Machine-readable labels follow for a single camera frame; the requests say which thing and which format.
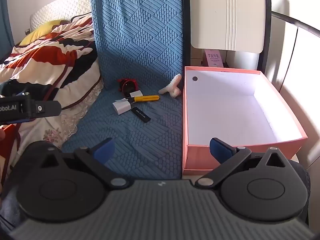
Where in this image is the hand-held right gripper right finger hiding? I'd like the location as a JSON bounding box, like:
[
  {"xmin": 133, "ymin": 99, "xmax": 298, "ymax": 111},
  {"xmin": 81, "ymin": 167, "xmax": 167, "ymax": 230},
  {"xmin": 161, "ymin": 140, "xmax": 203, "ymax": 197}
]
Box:
[{"xmin": 194, "ymin": 137, "xmax": 290, "ymax": 190}]

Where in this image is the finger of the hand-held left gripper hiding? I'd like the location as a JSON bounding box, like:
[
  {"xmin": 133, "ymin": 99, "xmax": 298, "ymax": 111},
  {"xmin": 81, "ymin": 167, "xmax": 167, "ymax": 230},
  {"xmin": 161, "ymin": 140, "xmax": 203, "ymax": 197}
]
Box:
[
  {"xmin": 33, "ymin": 100, "xmax": 62, "ymax": 118},
  {"xmin": 4, "ymin": 119, "xmax": 30, "ymax": 126}
]

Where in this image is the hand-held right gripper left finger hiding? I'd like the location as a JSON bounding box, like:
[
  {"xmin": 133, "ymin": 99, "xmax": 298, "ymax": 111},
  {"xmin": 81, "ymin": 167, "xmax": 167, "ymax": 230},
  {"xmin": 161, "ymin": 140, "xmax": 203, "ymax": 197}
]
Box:
[{"xmin": 37, "ymin": 137, "xmax": 131, "ymax": 189}]

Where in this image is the pink cardboard box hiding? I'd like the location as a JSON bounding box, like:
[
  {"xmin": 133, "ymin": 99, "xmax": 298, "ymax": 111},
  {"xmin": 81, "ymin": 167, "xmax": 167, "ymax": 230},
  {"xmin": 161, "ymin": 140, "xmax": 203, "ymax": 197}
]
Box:
[{"xmin": 182, "ymin": 66, "xmax": 308, "ymax": 177}]

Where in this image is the white charger plug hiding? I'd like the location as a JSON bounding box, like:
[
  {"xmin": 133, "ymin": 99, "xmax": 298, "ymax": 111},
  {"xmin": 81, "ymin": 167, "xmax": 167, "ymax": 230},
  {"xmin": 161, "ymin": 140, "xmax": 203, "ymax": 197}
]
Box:
[{"xmin": 112, "ymin": 101, "xmax": 132, "ymax": 116}]

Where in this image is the black usb stick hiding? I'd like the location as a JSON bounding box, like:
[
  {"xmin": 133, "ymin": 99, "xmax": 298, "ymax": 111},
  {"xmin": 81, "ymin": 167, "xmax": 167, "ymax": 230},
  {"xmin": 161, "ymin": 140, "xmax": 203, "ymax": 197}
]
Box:
[{"xmin": 131, "ymin": 107, "xmax": 151, "ymax": 124}]

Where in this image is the yellow handled screwdriver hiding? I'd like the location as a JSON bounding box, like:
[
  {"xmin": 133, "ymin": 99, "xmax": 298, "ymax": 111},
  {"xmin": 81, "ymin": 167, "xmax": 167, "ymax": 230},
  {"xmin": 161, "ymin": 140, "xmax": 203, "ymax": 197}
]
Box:
[{"xmin": 115, "ymin": 94, "xmax": 160, "ymax": 103}]

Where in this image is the red and black toy figure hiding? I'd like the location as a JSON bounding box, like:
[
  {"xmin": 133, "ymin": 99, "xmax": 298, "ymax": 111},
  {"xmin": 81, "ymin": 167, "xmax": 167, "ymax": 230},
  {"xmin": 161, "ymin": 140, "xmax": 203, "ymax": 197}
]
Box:
[{"xmin": 117, "ymin": 78, "xmax": 138, "ymax": 97}]

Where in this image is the white plush toy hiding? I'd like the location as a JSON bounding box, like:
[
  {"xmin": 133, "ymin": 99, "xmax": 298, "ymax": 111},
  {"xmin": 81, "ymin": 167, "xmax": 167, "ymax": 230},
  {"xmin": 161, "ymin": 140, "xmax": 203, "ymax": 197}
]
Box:
[{"xmin": 158, "ymin": 74, "xmax": 183, "ymax": 98}]

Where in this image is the beige lace cloth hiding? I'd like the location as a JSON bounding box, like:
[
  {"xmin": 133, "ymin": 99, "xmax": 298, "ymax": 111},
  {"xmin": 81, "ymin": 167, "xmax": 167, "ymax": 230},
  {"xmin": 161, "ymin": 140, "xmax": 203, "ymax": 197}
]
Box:
[{"xmin": 41, "ymin": 76, "xmax": 104, "ymax": 152}]

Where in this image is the yellow pillow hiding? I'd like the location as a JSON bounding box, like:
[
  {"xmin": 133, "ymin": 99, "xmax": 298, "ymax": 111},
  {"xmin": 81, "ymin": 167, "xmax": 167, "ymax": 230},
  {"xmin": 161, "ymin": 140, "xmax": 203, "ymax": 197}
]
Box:
[{"xmin": 19, "ymin": 19, "xmax": 71, "ymax": 47}]

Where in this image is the pink carton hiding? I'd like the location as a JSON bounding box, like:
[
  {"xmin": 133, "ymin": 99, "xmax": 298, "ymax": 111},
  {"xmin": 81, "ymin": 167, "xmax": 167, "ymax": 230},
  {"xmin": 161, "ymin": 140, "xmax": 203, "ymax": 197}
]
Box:
[{"xmin": 203, "ymin": 49, "xmax": 225, "ymax": 68}]

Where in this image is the white quilted cushion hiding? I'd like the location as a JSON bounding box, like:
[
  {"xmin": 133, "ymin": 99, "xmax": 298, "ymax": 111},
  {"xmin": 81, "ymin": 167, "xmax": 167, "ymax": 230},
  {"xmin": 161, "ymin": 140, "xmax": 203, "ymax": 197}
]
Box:
[{"xmin": 29, "ymin": 0, "xmax": 93, "ymax": 31}]

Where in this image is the blue textured sofa cover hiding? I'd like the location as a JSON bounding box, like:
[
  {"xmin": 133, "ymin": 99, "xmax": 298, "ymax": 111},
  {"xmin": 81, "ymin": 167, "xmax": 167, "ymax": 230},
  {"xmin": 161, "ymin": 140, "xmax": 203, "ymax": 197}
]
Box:
[{"xmin": 61, "ymin": 0, "xmax": 187, "ymax": 180}]

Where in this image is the white ribbed plastic panel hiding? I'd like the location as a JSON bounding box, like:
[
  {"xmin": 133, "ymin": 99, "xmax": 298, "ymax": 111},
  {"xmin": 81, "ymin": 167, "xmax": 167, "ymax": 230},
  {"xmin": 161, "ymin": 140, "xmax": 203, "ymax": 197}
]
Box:
[{"xmin": 188, "ymin": 0, "xmax": 266, "ymax": 54}]

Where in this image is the curved black metal pole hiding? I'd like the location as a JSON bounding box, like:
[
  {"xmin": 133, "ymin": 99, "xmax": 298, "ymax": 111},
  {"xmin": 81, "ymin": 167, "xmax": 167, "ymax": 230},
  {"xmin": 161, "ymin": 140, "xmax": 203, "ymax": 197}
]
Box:
[{"xmin": 271, "ymin": 11, "xmax": 320, "ymax": 38}]

